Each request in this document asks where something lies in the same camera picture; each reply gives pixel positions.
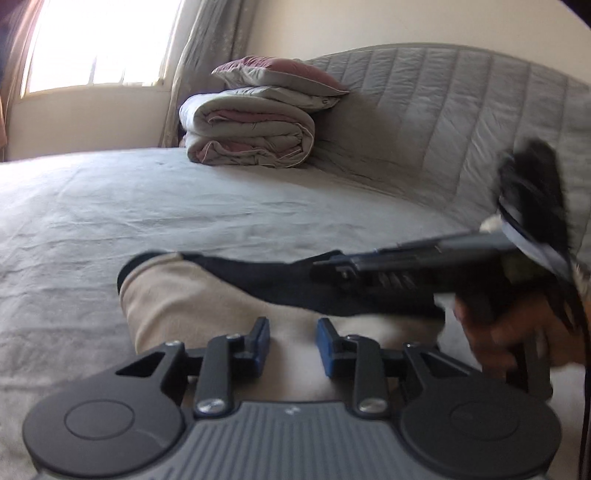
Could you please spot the cream and black printed sweatshirt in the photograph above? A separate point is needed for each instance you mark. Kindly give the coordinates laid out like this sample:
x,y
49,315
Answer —
x,y
184,300

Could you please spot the grey bed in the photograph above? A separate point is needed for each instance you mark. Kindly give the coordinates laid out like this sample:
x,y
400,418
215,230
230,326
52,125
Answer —
x,y
92,221

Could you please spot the folded grey and pink quilt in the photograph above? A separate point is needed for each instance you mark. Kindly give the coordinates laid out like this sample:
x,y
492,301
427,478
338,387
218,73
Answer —
x,y
249,134

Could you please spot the pink pillow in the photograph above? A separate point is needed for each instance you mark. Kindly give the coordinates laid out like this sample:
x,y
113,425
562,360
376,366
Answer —
x,y
281,71

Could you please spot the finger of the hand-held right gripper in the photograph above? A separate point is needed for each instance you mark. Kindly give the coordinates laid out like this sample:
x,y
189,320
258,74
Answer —
x,y
332,267

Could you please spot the grey quilted headboard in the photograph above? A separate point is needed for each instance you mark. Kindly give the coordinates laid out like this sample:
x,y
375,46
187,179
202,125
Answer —
x,y
438,129

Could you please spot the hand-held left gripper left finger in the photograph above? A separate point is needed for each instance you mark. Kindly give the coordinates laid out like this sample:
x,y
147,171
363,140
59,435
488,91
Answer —
x,y
263,341

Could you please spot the person's right hand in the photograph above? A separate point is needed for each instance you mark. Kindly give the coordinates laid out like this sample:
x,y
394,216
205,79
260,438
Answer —
x,y
498,332

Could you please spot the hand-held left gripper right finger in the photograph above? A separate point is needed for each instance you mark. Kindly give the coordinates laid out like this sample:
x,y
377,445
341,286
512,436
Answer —
x,y
325,346

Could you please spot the beige patterned curtain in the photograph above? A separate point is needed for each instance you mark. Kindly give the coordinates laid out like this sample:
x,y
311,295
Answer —
x,y
207,41
9,69

